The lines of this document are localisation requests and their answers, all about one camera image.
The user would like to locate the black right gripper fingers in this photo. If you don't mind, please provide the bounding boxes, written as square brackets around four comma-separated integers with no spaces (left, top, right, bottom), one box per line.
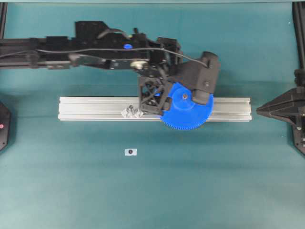
[256,88,298,124]

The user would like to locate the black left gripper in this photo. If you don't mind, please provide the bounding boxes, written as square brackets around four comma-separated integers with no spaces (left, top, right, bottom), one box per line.
[132,37,214,115]

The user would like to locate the large blue plastic gear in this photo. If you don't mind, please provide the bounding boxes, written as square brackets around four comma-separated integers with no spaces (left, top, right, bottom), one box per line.
[160,83,214,130]

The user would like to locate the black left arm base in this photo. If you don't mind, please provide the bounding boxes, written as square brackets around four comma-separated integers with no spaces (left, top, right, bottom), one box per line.
[0,103,11,150]

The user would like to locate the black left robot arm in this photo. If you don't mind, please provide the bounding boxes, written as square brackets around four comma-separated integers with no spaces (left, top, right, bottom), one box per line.
[0,21,220,104]

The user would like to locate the teal table mat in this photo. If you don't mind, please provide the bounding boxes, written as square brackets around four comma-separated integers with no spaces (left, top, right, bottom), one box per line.
[0,2,305,229]

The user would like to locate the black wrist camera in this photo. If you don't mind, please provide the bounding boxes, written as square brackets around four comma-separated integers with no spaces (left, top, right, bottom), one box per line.
[174,52,221,94]

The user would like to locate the black camera cable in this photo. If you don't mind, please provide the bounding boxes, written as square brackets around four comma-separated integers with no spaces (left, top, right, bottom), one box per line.
[0,28,209,68]

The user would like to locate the aluminium extrusion rail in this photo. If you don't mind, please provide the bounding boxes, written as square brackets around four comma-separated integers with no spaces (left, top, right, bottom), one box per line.
[58,97,252,122]

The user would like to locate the silver shaft bracket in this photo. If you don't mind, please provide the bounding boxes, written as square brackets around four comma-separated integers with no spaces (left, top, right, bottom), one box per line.
[121,105,144,119]

